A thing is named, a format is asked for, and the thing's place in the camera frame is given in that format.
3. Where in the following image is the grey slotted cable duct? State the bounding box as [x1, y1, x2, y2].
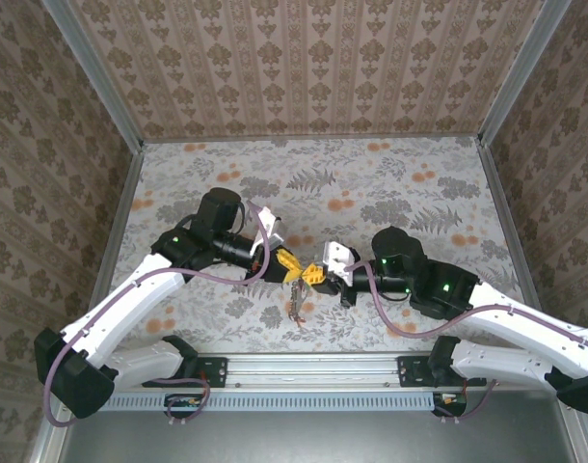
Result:
[105, 391, 438, 412]

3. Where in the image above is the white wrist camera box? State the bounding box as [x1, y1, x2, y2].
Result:
[321, 240, 357, 285]
[254, 205, 286, 248]

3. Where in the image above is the grey metal panel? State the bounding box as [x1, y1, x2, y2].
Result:
[62, 390, 582, 463]

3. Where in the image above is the aluminium table side rail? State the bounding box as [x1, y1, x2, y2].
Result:
[476, 142, 548, 329]
[89, 144, 146, 310]

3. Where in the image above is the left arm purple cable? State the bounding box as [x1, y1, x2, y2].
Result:
[42, 200, 272, 429]

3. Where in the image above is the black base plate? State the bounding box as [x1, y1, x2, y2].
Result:
[397, 355, 488, 389]
[141, 355, 228, 389]

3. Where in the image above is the aluminium frame post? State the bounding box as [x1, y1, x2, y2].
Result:
[476, 0, 573, 146]
[40, 0, 146, 153]

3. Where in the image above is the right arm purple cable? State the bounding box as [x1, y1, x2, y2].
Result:
[346, 259, 588, 423]

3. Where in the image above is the floral patterned table cover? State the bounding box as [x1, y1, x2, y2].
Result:
[84, 136, 546, 353]

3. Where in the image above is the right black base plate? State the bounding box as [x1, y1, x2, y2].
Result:
[397, 355, 488, 389]

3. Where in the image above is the aluminium table end rail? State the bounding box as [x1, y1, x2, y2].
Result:
[140, 130, 483, 144]

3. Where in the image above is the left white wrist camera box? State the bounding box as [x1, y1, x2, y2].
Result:
[254, 205, 286, 248]

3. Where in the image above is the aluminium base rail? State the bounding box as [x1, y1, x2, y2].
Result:
[113, 351, 473, 393]

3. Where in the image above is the aluminium panel frame bar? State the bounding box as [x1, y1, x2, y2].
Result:
[561, 409, 588, 463]
[31, 414, 72, 463]

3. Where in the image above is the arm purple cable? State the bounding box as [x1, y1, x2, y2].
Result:
[346, 259, 588, 423]
[42, 200, 272, 429]

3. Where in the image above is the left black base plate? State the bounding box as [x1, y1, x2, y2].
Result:
[141, 355, 228, 389]

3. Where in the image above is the brown strap keyring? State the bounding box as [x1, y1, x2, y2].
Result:
[283, 278, 315, 330]

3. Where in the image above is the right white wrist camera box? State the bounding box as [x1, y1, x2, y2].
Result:
[321, 240, 357, 285]

